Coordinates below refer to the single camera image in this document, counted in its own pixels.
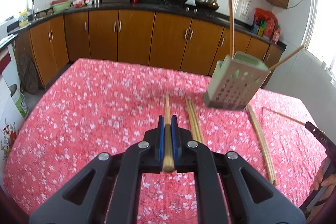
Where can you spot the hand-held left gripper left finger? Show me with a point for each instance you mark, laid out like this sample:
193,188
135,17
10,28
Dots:
160,134

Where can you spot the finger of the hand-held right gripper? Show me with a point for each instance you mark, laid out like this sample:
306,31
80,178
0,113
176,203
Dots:
319,136

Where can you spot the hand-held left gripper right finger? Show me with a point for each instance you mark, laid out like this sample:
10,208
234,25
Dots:
174,134

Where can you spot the long wooden chopstick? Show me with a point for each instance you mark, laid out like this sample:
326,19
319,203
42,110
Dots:
194,121
231,24
168,155
284,115
190,119
286,58
256,134
260,136
198,124

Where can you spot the perforated metal utensil holder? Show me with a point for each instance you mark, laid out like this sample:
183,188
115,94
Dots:
236,82

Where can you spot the person's right hand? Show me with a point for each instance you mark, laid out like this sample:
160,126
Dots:
329,181

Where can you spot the red floral tablecloth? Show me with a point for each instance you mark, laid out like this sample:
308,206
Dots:
92,108

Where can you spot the wooden base cabinets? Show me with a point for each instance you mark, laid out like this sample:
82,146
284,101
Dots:
131,37

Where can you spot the large bright window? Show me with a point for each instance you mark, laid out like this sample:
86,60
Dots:
321,29

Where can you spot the red bag with condiments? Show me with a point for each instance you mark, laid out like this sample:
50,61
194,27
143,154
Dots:
265,23

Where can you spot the gas stove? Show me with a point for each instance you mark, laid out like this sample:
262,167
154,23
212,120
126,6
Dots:
190,9

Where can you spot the black kitchen countertop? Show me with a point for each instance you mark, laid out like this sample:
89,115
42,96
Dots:
118,6

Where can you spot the wok with lid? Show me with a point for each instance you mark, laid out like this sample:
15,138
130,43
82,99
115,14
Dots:
207,3

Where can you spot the white and green bucket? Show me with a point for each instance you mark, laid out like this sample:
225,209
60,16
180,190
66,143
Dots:
19,103

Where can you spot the dark round woven board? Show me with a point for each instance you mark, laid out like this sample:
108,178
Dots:
28,74

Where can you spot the red and white bag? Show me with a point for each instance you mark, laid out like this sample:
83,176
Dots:
82,1

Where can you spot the white appliance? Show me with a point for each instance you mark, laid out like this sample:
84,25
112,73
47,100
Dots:
5,108

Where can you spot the green basin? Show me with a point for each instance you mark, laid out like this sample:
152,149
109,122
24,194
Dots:
61,6

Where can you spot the metal faucet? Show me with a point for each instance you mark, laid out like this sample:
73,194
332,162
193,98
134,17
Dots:
33,8

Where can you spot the yellow dish soap bottle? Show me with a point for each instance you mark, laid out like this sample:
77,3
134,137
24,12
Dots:
23,18

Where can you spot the white wall outlet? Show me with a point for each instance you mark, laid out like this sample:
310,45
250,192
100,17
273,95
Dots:
245,16

